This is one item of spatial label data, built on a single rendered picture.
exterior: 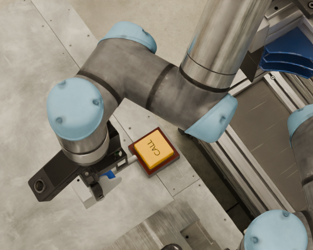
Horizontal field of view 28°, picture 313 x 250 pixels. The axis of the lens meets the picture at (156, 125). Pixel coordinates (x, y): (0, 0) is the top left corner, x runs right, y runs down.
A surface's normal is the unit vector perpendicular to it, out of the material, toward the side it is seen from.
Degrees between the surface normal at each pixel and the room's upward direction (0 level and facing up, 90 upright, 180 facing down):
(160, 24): 0
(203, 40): 54
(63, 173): 32
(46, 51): 0
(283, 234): 0
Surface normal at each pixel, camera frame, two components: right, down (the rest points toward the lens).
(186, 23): 0.00, -0.37
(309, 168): -0.79, -0.11
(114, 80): 0.45, -0.06
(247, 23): 0.32, 0.59
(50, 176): -0.46, -0.05
